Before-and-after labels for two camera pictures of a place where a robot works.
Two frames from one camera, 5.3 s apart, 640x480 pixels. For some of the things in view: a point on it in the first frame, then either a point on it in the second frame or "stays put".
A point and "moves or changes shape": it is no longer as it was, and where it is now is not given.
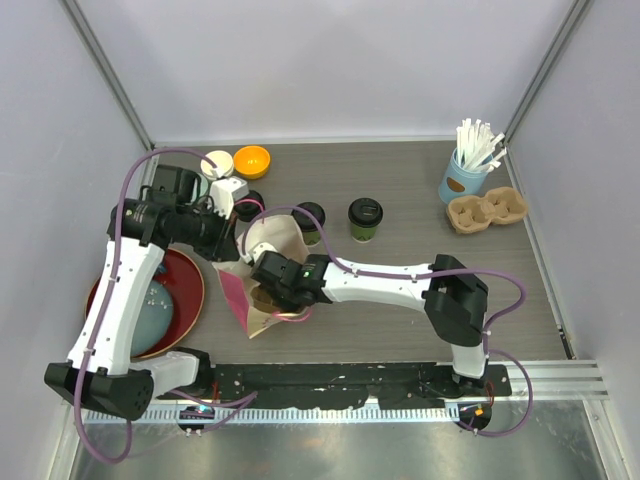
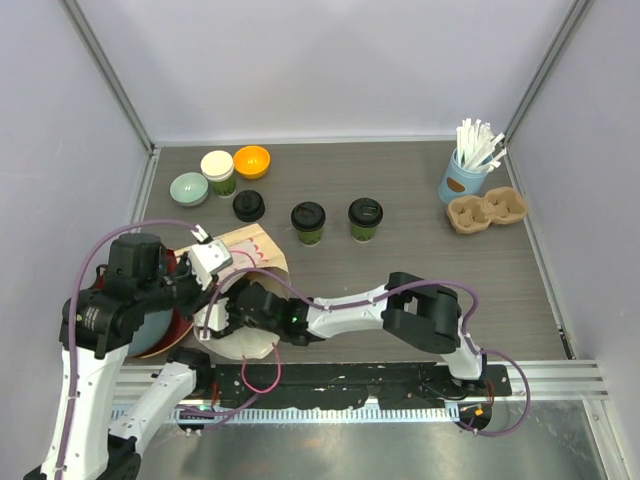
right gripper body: (283, 296) → (237, 318)
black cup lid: (365, 212) stays put
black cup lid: (304, 221) stays put
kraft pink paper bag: (258, 242) moves or changes shape
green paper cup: (363, 234) stays put
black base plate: (388, 385) stays put
